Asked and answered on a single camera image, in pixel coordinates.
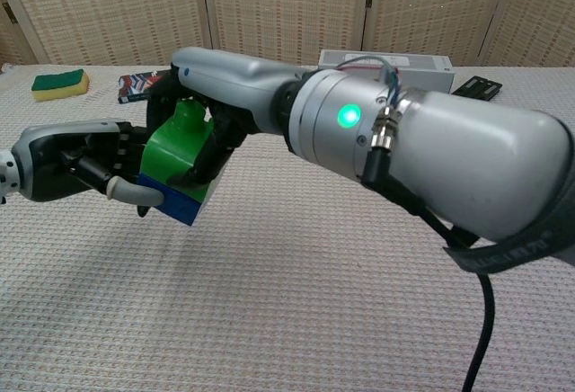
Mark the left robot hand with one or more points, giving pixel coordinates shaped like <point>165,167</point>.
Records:
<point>49,163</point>

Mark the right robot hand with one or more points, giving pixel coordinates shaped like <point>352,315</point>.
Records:
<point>238,86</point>

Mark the green and blue block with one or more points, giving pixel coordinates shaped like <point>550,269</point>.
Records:
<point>173,149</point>

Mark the blue and green cube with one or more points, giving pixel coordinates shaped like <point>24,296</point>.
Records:
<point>179,207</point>

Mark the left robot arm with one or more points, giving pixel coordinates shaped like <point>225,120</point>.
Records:
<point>6,176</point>

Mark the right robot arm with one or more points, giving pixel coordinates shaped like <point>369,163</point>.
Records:
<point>471,163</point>

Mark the green and yellow sponge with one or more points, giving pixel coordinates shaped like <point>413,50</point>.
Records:
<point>60,84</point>

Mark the beige folding screen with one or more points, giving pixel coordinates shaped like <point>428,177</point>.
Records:
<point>287,5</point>

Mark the patterned card box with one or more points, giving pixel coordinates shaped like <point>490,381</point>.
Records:
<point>135,86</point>

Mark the grey rectangular carton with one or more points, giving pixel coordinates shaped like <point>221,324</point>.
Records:
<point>427,73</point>

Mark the white woven tablecloth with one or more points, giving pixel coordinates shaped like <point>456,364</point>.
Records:
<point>224,311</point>

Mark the black slotted metal plate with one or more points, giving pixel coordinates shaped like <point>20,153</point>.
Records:
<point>478,88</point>

